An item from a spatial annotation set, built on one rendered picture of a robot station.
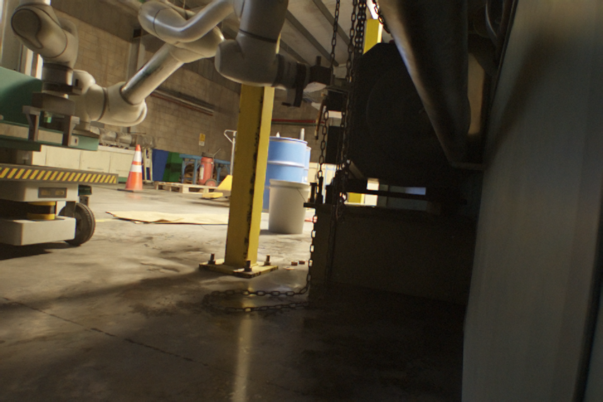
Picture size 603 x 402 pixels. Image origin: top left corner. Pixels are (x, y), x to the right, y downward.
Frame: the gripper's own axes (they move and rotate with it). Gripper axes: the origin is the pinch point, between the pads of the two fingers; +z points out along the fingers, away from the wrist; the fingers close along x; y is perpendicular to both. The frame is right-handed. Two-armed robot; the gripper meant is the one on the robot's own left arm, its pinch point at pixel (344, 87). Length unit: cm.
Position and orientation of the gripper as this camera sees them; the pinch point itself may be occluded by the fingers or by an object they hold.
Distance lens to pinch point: 126.2
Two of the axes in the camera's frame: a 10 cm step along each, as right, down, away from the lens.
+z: 8.8, 0.8, 4.8
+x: -4.7, -0.8, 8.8
